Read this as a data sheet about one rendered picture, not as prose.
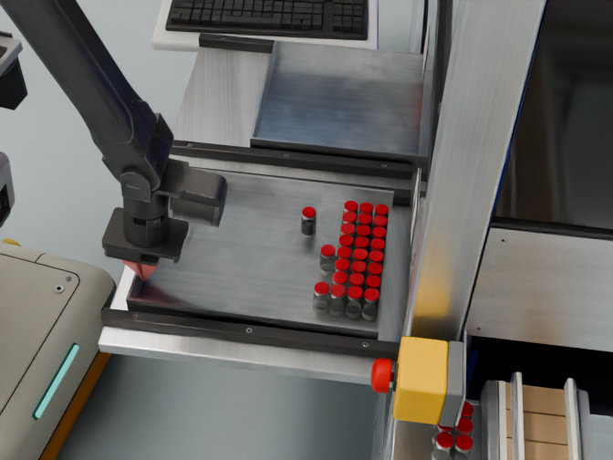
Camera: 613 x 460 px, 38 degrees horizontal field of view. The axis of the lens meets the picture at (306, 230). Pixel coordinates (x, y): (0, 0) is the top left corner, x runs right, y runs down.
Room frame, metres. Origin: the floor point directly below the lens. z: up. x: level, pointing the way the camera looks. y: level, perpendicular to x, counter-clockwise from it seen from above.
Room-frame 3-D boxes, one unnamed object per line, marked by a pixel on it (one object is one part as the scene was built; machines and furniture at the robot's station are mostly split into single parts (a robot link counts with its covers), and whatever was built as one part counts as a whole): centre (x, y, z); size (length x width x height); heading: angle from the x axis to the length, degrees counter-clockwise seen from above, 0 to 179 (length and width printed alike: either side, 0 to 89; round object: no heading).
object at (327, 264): (0.81, -0.03, 0.90); 0.02 x 0.02 x 0.05
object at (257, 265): (0.84, 0.05, 0.90); 0.34 x 0.26 x 0.04; 83
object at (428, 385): (0.56, -0.14, 0.99); 0.08 x 0.07 x 0.07; 84
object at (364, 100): (1.16, -0.09, 0.90); 0.34 x 0.26 x 0.04; 84
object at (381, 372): (0.57, -0.10, 0.99); 0.04 x 0.04 x 0.04; 84
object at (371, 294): (0.82, -0.10, 0.90); 0.18 x 0.02 x 0.05; 173
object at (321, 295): (0.75, -0.02, 0.90); 0.02 x 0.02 x 0.05
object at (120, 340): (1.00, 0.00, 0.87); 0.70 x 0.48 x 0.02; 174
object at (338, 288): (0.82, -0.05, 0.90); 0.18 x 0.02 x 0.05; 173
